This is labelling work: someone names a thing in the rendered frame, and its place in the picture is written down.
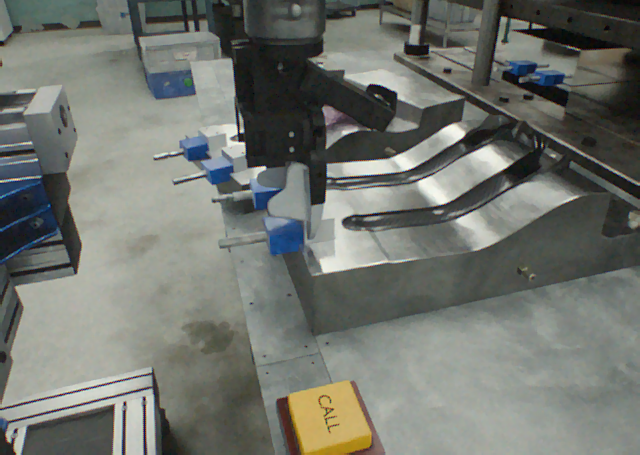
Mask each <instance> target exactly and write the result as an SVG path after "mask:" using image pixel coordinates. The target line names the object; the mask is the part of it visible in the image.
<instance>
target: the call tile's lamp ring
mask: <svg viewBox="0 0 640 455"><path fill-rule="evenodd" d="M350 383H351V385H352V388H353V390H354V391H355V394H356V396H357V399H358V401H359V403H360V406H361V408H362V411H363V413H364V415H365V418H366V420H367V423H368V425H369V427H370V429H369V430H370V432H371V441H372V443H373V446H374V447H371V448H367V449H365V450H361V451H358V452H354V453H351V454H347V455H378V454H381V453H385V451H384V448H383V446H382V445H381V442H380V440H379V438H378V435H377V433H376V431H375V428H374V426H373V424H372V421H371V417H370V414H369V412H368V410H367V407H366V405H365V403H364V400H363V398H362V396H361V393H360V391H359V390H358V387H357V385H356V383H355V381H351V382H350ZM276 401H277V405H278V409H279V413H280V417H281V421H282V425H283V429H284V433H285V437H286V441H287V445H288V448H289V452H290V455H299V454H298V450H297V447H296V444H295V440H294V436H293V432H292V428H291V425H290V421H289V417H288V413H287V409H286V405H285V403H288V396H285V397H281V398H277V399H276Z"/></svg>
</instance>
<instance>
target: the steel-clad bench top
mask: <svg viewBox="0 0 640 455"><path fill-rule="evenodd" d="M324 53H325V54H327V55H328V57H330V58H331V59H333V60H334V61H335V62H336V63H338V64H339V65H340V66H342V67H343V68H344V69H345V76H348V75H354V74H359V73H365V72H370V71H376V70H381V69H383V70H386V71H389V72H392V73H395V74H398V75H401V76H404V77H407V78H410V79H413V80H416V81H419V82H422V83H425V84H428V85H431V86H434V87H437V88H440V89H443V90H446V89H444V88H443V87H441V86H439V85H437V84H436V83H434V82H432V81H430V80H429V79H427V78H425V77H423V76H421V75H420V74H418V73H416V72H414V71H413V70H411V69H409V68H407V67H406V66H404V65H402V64H400V63H398V62H397V61H395V60H393V59H391V58H390V57H388V56H386V55H384V54H383V53H381V52H379V51H378V50H376V49H367V50H351V51H336V52H324ZM190 66H191V71H192V75H193V80H194V84H195V89H196V94H197V98H198V103H199V107H200V112H201V117H202V121H203V126H204V128H205V127H210V126H214V125H216V126H218V127H220V126H224V125H229V124H234V123H236V122H237V120H236V112H235V101H234V96H236V94H235V83H234V73H233V62H232V58H231V59H216V60H211V61H210V60H201V61H190ZM213 68H214V69H213ZM216 76H217V77H216ZM446 91H448V90H446ZM221 208H222V212H223V217H224V222H225V226H226V231H227V235H228V237H234V236H240V235H246V234H252V233H258V232H263V223H262V219H263V218H264V217H268V216H269V212H268V210H267V209H261V210H256V211H253V212H250V213H247V214H243V212H242V211H241V210H240V209H239V208H238V207H237V206H236V205H235V204H234V203H233V202H232V201H231V202H230V201H226V202H222V201H221ZM230 249H231V254H232V258H233V263H234V268H235V272H236V277H237V281H238V286H239V290H240V294H241V299H242V303H243V308H244V313H245V317H246V322H247V327H248V331H249V336H250V340H251V345H252V350H253V354H254V359H255V363H256V368H257V373H258V377H259V382H260V386H261V390H262V395H263V399H264V404H265V408H266V413H267V418H268V422H269V427H270V431H271V436H272V441H273V446H274V451H275V455H287V454H286V450H285V447H284V443H283V438H282V434H281V430H280V426H279V422H278V418H277V413H276V403H275V401H276V399H277V398H281V397H285V396H288V394H289V393H293V392H297V391H305V390H310V389H314V388H318V387H322V386H326V385H330V384H331V383H332V384H334V383H338V382H343V381H347V380H349V381H350V382H351V381H355V382H356V384H357V387H358V389H359V390H360V393H361V395H362V397H363V400H364V402H365V404H366V407H367V409H368V411H369V414H370V416H371V421H372V423H373V425H374V428H375V430H376V432H377V435H378V437H379V439H380V442H381V444H382V445H383V448H384V450H385V452H386V455H640V265H637V266H632V267H629V268H624V269H619V270H615V271H610V272H606V273H601V274H596V275H593V276H588V277H583V278H579V279H574V280H569V281H565V282H560V283H555V284H551V285H547V286H542V287H538V288H533V289H528V290H524V291H519V292H514V293H510V294H505V295H500V296H496V297H491V298H487V299H483V300H478V301H474V302H469V303H464V304H460V305H455V306H450V307H446V308H441V309H436V310H432V311H427V312H422V313H418V314H413V315H408V316H404V317H399V318H394V319H390V320H386V321H381V322H377V323H372V324H367V325H363V326H358V327H353V328H349V329H344V330H340V331H335V332H330V333H326V334H321V335H316V336H312V333H311V330H310V328H309V325H308V322H307V320H306V317H305V314H304V312H303V309H302V306H301V304H300V301H299V298H298V295H297V293H296V291H295V288H294V286H293V283H292V280H291V278H290V275H289V272H288V270H287V267H286V264H285V262H284V259H283V256H282V254H279V255H273V256H271V255H270V254H269V251H268V248H267V245H266V242H261V243H255V244H249V245H244V246H238V247H232V248H230ZM316 343H317V344H316ZM319 351H320V352H319ZM322 359H323V360H322ZM325 367H326V368H325ZM328 375H329V376H328Z"/></svg>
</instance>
